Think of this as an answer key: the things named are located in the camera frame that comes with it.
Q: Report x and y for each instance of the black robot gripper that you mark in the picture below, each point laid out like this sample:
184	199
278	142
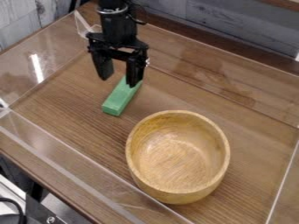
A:
117	43

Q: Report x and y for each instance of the green rectangular block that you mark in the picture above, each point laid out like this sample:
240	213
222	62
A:
119	98

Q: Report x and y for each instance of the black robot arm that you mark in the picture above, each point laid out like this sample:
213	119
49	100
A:
113	4

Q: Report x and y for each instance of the brown wooden bowl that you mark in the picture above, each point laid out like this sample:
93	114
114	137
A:
178	156

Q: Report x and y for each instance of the clear acrylic corner bracket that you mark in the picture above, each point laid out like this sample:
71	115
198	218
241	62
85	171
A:
85	28

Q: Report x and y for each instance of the black metal bracket with screw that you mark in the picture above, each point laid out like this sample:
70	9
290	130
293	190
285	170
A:
38	214

